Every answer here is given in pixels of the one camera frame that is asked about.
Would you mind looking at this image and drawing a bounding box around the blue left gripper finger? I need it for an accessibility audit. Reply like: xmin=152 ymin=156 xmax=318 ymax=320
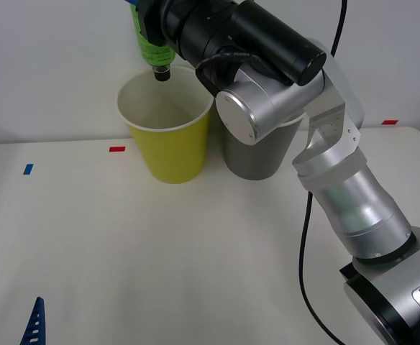
xmin=18 ymin=296 xmax=47 ymax=345

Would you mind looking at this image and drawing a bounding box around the grey plastic waste bin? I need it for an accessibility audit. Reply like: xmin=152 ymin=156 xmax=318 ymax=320
xmin=213 ymin=103 xmax=304 ymax=181

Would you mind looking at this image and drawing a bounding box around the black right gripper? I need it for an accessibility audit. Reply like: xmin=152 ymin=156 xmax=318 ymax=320
xmin=124 ymin=0 xmax=173 ymax=47

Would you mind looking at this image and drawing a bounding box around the yellow-green plastic waste bin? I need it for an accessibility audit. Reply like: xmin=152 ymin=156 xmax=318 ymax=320
xmin=115 ymin=65 xmax=214 ymax=185

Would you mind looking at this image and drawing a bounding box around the green plastic bottle black cap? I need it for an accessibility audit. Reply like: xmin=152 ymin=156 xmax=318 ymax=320
xmin=129 ymin=2 xmax=175 ymax=83

